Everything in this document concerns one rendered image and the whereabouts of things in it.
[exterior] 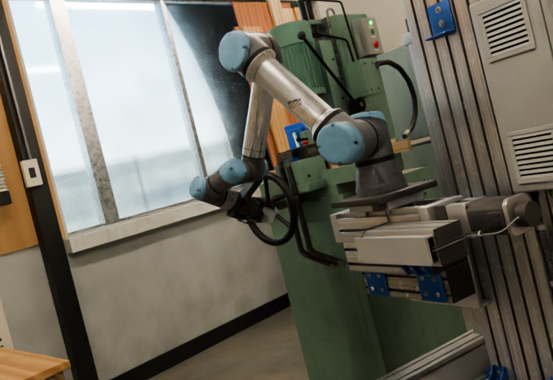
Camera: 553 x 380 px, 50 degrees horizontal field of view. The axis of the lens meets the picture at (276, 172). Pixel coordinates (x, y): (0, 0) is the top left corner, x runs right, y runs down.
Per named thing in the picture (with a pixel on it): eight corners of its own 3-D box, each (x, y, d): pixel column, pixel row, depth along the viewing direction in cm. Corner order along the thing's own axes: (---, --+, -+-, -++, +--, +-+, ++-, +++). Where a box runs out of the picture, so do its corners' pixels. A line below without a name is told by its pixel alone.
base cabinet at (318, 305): (309, 388, 254) (269, 227, 253) (388, 337, 293) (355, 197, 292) (393, 403, 221) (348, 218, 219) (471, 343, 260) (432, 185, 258)
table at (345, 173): (244, 203, 247) (240, 188, 247) (295, 187, 267) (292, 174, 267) (354, 183, 202) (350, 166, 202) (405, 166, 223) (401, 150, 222)
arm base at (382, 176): (419, 183, 170) (411, 149, 170) (379, 195, 163) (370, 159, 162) (384, 187, 183) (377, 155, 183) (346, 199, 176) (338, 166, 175)
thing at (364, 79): (354, 99, 250) (346, 64, 249) (367, 97, 256) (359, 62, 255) (369, 94, 243) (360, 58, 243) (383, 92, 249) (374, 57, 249)
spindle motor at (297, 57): (276, 107, 247) (258, 34, 246) (305, 102, 259) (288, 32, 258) (306, 96, 234) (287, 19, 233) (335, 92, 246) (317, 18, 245)
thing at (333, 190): (268, 206, 251) (267, 196, 251) (303, 195, 265) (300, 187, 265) (338, 194, 221) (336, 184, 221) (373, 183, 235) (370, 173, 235)
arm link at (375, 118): (401, 151, 174) (390, 106, 174) (382, 157, 163) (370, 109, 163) (364, 159, 181) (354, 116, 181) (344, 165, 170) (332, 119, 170)
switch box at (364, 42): (359, 58, 256) (350, 22, 256) (373, 57, 263) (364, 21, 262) (370, 54, 251) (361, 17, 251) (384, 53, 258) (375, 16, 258)
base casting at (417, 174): (270, 227, 253) (265, 206, 252) (355, 197, 291) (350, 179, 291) (349, 217, 219) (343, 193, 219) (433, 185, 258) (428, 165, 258)
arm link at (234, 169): (246, 153, 191) (225, 170, 197) (224, 157, 182) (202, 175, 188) (258, 173, 190) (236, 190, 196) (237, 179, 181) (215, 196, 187)
